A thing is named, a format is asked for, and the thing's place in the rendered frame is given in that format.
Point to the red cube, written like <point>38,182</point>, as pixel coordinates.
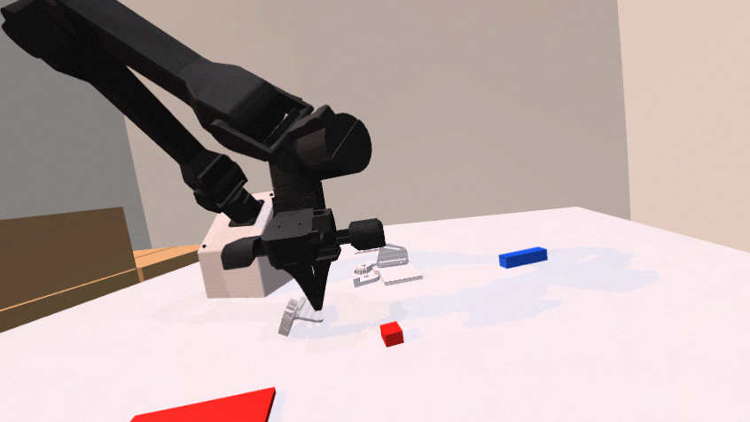
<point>391,334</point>

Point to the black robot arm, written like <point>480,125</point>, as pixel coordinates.
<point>95,41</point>

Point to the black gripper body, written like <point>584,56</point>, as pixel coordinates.
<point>362,235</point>

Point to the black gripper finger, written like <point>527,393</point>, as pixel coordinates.
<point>321,268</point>
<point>304,276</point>

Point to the blue rectangular block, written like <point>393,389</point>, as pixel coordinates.
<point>523,257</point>

